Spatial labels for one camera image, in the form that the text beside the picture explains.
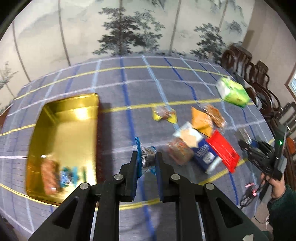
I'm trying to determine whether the yellow-edged clear snack packet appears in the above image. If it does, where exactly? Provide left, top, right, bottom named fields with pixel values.
left=152, top=106, right=178, bottom=124

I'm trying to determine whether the blue soda crackers pack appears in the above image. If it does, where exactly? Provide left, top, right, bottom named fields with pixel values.
left=173, top=122, right=222, bottom=174

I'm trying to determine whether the clear peanut candy packet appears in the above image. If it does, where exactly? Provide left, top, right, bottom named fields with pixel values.
left=167, top=137, right=194, bottom=166

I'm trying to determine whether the blue plaid tablecloth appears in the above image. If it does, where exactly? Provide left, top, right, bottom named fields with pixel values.
left=1, top=56, right=274, bottom=239

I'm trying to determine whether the red snack packet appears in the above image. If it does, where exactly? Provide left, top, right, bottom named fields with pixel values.
left=206, top=130, right=240, bottom=173

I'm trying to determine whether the gold and maroon toffee tin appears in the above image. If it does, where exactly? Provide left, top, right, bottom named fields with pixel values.
left=26, top=93, right=104, bottom=205

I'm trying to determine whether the black cable with red clip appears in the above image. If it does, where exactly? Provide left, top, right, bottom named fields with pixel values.
left=239, top=182, right=265, bottom=209

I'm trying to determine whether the person's right hand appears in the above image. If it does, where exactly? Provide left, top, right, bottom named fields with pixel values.
left=261, top=173, right=285, bottom=199

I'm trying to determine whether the clear brown cookie bag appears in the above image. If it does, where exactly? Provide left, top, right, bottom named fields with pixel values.
left=204, top=104, right=226, bottom=129

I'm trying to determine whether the dark wooden chair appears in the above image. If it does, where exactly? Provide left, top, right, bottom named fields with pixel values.
left=220, top=42, right=296, bottom=190

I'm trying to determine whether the clear orange cracker snack bag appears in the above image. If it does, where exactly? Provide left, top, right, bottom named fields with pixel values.
left=41, top=159, right=60, bottom=195

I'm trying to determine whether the painted folding screen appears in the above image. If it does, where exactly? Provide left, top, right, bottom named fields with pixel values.
left=1, top=1, right=255, bottom=108

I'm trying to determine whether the green tissue pack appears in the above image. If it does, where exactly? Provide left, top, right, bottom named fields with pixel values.
left=216, top=77, right=250, bottom=107

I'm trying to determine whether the orange snack packet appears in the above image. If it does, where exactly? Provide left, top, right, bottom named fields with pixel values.
left=191, top=107, right=213, bottom=137

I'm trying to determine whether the black sesame snack packet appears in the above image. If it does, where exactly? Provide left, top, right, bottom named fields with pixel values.
left=142, top=146, right=157, bottom=175

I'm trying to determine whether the small blue candy packet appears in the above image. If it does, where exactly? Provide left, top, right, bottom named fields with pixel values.
left=60, top=167, right=79, bottom=188

